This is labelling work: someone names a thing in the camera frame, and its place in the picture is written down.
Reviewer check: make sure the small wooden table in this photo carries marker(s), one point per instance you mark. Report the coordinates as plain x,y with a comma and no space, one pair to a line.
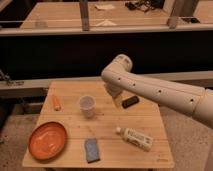
114,152

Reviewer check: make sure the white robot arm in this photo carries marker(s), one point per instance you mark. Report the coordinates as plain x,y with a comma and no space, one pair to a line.
193,101

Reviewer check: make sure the orange ceramic plate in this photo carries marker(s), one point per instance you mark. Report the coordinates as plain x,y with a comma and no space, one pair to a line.
47,141

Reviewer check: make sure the white paper sheet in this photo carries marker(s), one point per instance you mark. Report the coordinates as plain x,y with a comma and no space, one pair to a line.
104,7

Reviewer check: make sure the grey metal post right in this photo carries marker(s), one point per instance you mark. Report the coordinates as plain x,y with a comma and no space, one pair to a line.
176,8

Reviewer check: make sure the translucent white cup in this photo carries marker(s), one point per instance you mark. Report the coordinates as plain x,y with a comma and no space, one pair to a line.
87,106

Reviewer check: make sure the blue sponge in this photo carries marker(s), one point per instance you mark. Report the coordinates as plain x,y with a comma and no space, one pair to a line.
92,150

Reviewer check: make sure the white plastic bottle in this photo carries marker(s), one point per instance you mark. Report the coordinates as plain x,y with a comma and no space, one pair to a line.
132,136

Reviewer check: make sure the white folded paper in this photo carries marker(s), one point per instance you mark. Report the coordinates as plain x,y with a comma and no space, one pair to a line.
106,23

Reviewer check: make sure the orange carrot toy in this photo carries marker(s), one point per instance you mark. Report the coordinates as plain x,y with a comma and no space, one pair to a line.
56,103

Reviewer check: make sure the grey metal post left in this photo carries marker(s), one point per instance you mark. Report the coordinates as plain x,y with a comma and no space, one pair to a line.
83,4

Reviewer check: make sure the grey metal post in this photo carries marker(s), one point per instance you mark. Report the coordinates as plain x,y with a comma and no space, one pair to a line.
176,8
83,4

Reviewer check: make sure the black rectangular block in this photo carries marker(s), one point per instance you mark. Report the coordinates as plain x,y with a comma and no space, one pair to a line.
130,101

